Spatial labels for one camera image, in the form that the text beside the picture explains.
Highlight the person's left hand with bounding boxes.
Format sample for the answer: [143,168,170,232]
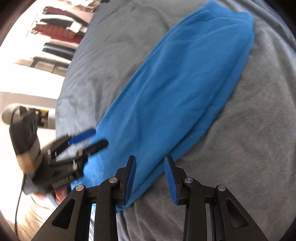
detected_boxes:
[34,187,70,205]

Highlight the hanging clothes on rack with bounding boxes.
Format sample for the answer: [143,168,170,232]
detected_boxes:
[14,1,103,76]

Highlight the bright blue sweatpants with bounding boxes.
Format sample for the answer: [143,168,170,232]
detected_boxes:
[72,1,254,204]

